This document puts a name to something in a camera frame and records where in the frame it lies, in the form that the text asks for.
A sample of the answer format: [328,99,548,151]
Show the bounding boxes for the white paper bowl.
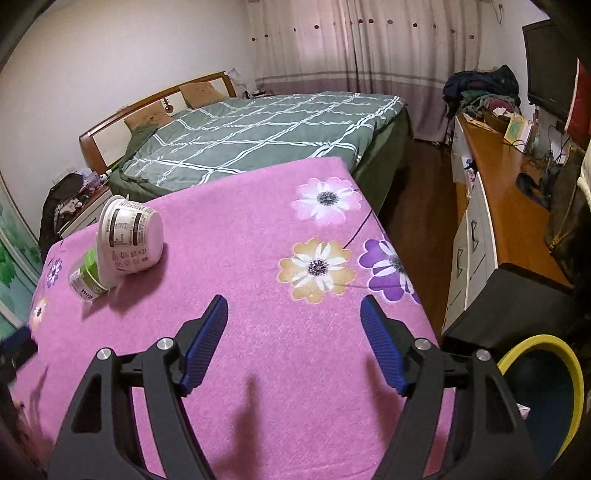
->
[98,195,165,281]

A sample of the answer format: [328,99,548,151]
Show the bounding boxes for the pink floral blanket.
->
[9,157,455,480]

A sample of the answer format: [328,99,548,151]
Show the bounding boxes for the brown pillow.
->
[124,111,174,134]
[178,82,229,106]

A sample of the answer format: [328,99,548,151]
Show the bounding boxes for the black cables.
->
[510,122,573,169]

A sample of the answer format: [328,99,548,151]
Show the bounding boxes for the pink curtain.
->
[247,0,504,141]

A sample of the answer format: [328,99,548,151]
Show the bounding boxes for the dark blue cloth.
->
[516,173,552,209]

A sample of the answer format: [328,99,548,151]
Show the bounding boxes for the yellow-rimmed bin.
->
[496,335,585,472]

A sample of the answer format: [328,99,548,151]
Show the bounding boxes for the white nightstand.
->
[60,185,114,241]

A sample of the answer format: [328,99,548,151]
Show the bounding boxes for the painted wardrobe sliding door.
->
[0,175,42,333]

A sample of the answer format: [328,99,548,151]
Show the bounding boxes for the green card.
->
[503,114,529,144]

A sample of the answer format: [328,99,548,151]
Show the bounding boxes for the clear cup with green label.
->
[69,248,109,302]

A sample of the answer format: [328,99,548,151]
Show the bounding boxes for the wooden bed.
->
[78,71,414,217]

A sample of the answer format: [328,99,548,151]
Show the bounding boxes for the red cloth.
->
[566,60,591,149]

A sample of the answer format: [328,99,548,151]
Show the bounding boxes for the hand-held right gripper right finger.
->
[360,294,541,480]

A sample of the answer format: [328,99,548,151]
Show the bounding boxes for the wooden sideboard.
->
[441,113,575,330]

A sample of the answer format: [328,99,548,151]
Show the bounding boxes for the green checked quilt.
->
[121,91,404,192]

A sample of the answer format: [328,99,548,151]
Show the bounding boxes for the black speaker box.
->
[441,263,578,365]

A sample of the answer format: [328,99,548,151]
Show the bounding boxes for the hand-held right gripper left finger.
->
[48,294,229,480]

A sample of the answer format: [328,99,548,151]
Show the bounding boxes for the brown cardboard box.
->
[480,105,514,134]

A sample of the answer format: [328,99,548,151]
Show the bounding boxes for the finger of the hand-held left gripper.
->
[0,325,38,370]

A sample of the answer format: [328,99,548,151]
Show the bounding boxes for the black television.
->
[522,19,583,123]

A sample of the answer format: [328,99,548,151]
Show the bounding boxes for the pile of dark clothes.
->
[39,172,109,259]

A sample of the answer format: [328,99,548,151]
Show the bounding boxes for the heap of mixed clothes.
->
[442,65,522,121]

